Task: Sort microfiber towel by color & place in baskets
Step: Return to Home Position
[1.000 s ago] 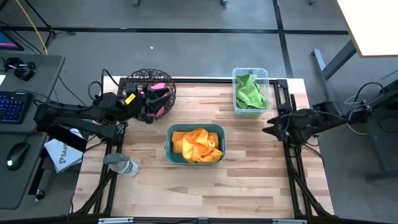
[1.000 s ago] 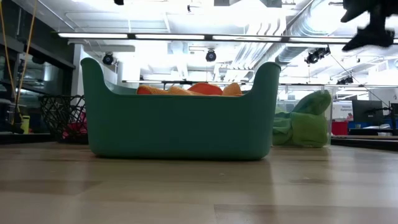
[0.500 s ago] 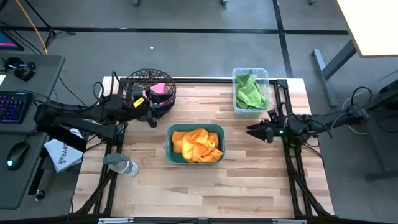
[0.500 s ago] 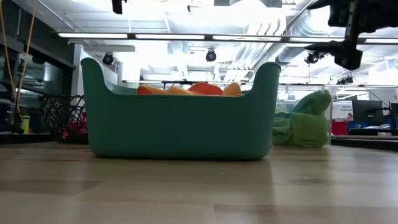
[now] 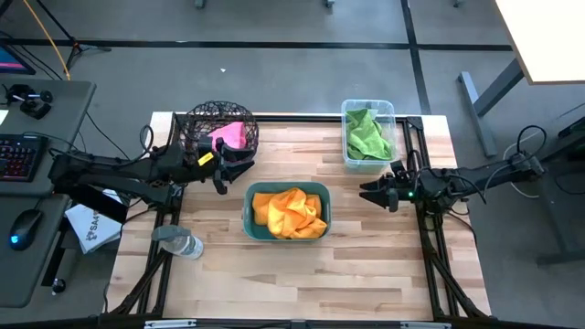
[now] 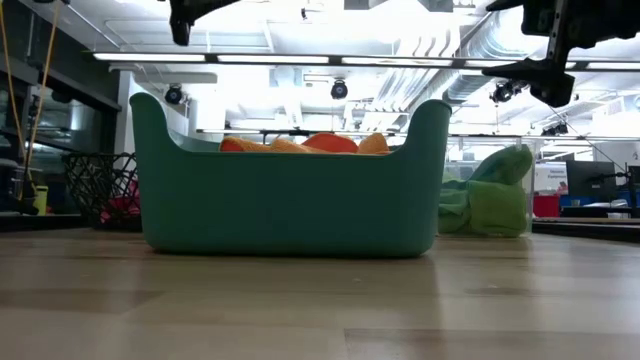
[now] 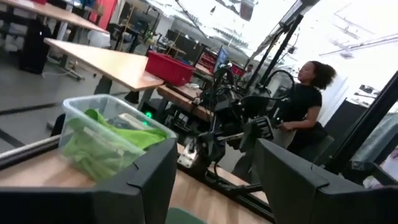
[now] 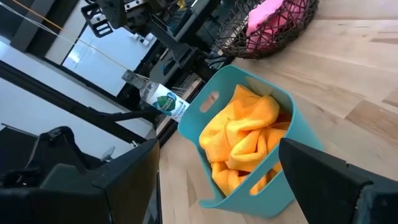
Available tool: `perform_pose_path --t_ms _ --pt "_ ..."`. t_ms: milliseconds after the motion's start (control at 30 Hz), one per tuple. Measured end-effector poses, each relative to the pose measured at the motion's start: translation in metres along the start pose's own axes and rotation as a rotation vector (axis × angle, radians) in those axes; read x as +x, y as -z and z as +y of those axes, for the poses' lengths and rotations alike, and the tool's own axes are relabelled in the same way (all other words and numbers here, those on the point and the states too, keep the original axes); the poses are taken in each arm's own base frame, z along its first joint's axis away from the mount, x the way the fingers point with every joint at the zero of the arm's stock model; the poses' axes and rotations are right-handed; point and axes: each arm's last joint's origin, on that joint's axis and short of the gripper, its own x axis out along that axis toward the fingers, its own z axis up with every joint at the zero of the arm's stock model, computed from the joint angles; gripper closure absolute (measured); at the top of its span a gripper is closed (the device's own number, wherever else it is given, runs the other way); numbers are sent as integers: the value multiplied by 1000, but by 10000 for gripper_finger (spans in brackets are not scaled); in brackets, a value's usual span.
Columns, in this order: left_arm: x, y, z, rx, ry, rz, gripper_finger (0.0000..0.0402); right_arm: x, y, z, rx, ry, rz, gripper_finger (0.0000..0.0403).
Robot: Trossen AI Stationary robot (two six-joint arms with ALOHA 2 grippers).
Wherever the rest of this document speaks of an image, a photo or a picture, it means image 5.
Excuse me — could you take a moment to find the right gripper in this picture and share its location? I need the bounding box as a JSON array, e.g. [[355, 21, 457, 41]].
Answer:
[[359, 172, 430, 213]]

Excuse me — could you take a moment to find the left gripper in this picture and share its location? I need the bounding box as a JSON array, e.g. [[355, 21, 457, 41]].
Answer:
[[196, 136, 256, 196]]

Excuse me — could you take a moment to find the pink microfiber towel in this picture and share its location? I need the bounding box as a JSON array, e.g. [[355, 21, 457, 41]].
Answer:
[[207, 121, 250, 151]]

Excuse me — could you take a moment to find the orange microfiber towel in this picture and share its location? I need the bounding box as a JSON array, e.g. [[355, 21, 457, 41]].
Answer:
[[251, 191, 324, 228]]

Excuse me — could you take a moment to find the yellow-orange microfiber towel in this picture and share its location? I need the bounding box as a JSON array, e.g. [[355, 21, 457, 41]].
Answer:
[[267, 186, 329, 240]]

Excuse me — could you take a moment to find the green microfiber towel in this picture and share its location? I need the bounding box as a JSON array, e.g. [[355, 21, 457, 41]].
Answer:
[[346, 108, 380, 133], [346, 121, 394, 162]]

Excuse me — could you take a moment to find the clear plastic bin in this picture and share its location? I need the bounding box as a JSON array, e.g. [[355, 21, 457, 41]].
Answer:
[[340, 99, 398, 175]]

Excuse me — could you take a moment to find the teal plastic basket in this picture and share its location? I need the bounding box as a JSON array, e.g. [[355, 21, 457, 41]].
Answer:
[[241, 181, 333, 242]]

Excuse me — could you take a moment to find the grey table leg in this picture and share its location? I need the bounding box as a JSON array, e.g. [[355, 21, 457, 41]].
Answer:
[[458, 58, 526, 159]]

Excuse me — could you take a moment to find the white printed booklet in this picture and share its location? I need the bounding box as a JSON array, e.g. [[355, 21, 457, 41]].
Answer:
[[65, 189, 124, 255]]

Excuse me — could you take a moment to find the black tripod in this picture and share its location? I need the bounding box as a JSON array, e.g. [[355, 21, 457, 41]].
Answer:
[[35, 0, 112, 70]]

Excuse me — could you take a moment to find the backlit black keyboard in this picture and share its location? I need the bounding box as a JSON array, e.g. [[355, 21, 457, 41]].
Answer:
[[0, 133, 48, 183]]

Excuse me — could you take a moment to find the black computer mouse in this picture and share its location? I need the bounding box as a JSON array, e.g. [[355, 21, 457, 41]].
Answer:
[[8, 208, 44, 251]]

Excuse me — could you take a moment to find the white table top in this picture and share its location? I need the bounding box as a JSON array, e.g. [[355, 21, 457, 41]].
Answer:
[[495, 0, 585, 86]]

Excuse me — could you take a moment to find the grey desk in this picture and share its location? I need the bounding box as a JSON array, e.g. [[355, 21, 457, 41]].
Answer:
[[0, 80, 97, 308]]

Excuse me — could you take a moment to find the desk monitor with pink screen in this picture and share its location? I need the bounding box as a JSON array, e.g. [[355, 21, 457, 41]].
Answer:
[[0, 42, 37, 76]]

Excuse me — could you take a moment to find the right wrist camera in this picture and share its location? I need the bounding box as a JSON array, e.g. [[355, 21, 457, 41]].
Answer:
[[389, 159, 410, 184]]

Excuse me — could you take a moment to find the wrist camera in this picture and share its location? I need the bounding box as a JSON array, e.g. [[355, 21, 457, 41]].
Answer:
[[389, 159, 410, 184], [196, 139, 219, 168]]

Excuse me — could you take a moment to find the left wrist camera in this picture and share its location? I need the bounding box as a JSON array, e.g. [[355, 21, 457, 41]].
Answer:
[[196, 139, 219, 168]]

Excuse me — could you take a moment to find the black wire basket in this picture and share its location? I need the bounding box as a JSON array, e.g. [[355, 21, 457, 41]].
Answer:
[[181, 100, 261, 161]]

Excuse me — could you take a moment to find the black aluminium table frame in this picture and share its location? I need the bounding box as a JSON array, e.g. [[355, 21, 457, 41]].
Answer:
[[98, 111, 493, 329]]

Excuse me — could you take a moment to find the white cable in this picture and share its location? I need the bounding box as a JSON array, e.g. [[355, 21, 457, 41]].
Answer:
[[501, 131, 545, 200]]

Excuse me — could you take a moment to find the yellow cable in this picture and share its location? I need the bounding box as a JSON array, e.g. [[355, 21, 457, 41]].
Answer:
[[22, 0, 72, 81]]

